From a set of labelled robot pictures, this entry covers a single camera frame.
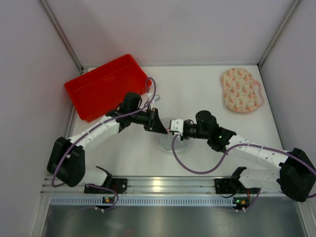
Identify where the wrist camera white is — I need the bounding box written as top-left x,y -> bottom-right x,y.
147,93 -> 160,103
169,119 -> 184,136

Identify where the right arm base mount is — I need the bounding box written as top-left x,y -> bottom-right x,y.
214,178 -> 259,194

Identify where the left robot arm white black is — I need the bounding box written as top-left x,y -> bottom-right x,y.
47,92 -> 167,188

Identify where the white mesh laundry bag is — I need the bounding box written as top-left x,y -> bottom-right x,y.
156,128 -> 190,153

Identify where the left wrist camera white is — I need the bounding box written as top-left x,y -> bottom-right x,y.
147,93 -> 160,103

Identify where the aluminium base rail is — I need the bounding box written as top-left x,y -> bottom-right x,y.
40,175 -> 308,196

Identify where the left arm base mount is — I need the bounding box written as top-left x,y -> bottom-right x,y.
84,178 -> 128,194

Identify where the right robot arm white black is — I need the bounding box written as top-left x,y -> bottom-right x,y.
180,111 -> 316,202

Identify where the floral pink laundry bag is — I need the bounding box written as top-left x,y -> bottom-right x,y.
221,68 -> 264,113

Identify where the red plastic bin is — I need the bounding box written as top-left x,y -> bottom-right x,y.
64,54 -> 152,122

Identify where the slotted cable duct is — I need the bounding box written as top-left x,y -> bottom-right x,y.
50,196 -> 248,207

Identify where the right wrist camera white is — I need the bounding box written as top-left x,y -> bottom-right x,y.
169,119 -> 184,136

